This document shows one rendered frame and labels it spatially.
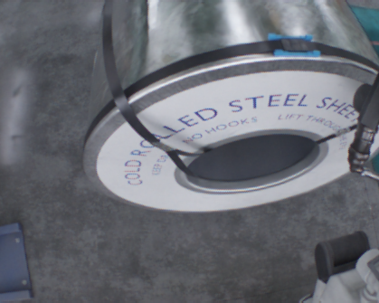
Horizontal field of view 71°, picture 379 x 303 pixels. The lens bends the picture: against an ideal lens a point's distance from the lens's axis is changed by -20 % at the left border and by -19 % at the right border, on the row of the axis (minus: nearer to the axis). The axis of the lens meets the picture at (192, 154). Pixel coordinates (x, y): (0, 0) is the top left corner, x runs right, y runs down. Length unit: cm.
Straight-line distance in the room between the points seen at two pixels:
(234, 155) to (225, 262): 68
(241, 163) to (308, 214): 75
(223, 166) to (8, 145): 162
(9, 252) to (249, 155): 159
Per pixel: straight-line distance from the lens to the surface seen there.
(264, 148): 145
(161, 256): 184
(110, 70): 75
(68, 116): 230
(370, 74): 81
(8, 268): 214
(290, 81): 73
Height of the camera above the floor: 182
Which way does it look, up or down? 65 degrees down
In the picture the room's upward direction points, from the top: 4 degrees clockwise
